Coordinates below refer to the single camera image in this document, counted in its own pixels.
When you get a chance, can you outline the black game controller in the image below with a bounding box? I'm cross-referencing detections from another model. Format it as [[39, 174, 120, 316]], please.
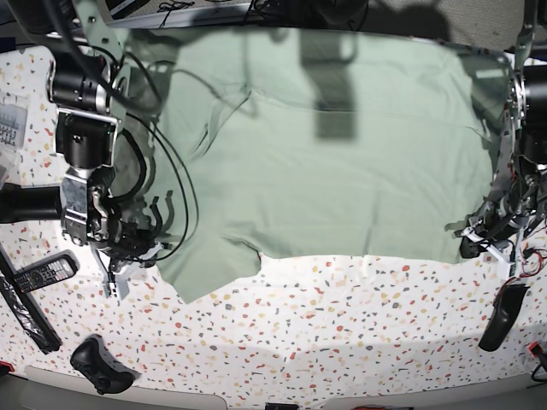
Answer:
[[70, 336, 136, 395]]

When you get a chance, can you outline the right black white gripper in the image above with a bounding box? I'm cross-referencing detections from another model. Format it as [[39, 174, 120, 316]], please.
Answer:
[[87, 213, 164, 299]]

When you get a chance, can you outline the clear plastic parts box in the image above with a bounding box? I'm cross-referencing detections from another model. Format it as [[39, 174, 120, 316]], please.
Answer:
[[0, 91, 28, 150]]

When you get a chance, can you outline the black cylindrical tube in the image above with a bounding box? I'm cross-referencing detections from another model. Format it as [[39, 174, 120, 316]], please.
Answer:
[[0, 183, 62, 224]]

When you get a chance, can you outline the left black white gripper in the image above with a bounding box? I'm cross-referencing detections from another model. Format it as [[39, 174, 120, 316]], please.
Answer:
[[455, 204, 538, 278]]

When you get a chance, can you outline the small red clip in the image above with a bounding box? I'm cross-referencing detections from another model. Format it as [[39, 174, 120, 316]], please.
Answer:
[[529, 343, 543, 354]]

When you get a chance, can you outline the black curved handheld device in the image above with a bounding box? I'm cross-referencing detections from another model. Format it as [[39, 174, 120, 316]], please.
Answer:
[[479, 284, 528, 352]]

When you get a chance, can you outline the light green T-shirt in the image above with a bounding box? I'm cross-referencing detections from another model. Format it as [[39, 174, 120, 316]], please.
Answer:
[[122, 27, 512, 302]]

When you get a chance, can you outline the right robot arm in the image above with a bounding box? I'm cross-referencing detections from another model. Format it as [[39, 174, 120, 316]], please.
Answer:
[[1, 1, 163, 299]]

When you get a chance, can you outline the red and black wire bundle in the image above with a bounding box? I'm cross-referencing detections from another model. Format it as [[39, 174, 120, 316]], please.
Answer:
[[499, 247, 547, 300]]

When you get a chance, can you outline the long black flat bar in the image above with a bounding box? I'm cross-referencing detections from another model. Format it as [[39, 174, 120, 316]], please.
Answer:
[[1, 248, 62, 354]]

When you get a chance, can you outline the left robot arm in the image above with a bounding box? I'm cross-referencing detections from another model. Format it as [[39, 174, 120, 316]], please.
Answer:
[[456, 1, 546, 282]]

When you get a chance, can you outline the black TV remote control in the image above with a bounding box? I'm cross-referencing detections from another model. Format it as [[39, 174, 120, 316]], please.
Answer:
[[15, 251, 79, 294]]

